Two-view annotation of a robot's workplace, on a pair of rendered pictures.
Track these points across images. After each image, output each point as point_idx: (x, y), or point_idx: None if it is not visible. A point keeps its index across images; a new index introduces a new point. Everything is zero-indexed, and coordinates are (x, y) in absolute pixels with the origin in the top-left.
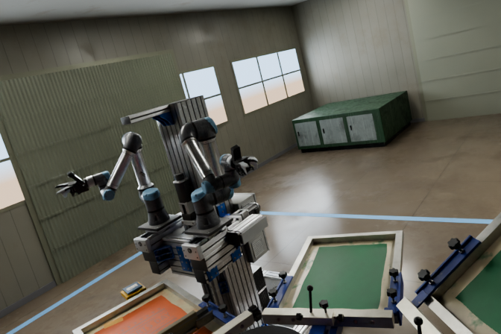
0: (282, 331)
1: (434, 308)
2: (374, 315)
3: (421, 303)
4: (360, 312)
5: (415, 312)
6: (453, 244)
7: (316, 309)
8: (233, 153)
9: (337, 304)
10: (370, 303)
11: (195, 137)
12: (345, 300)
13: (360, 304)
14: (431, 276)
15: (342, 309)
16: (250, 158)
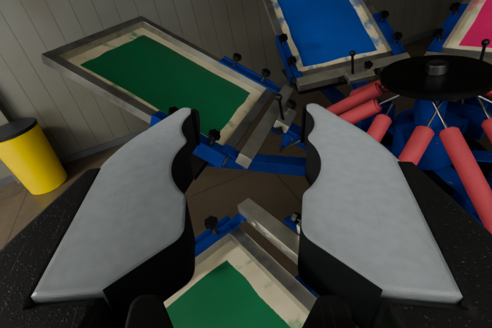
0: (402, 85)
1: (233, 143)
2: (258, 209)
3: (235, 148)
4: (266, 222)
5: (252, 140)
6: (177, 109)
7: None
8: None
9: (258, 312)
10: (222, 277)
11: None
12: (240, 312)
13: (233, 284)
14: (204, 143)
15: (280, 239)
16: (143, 200)
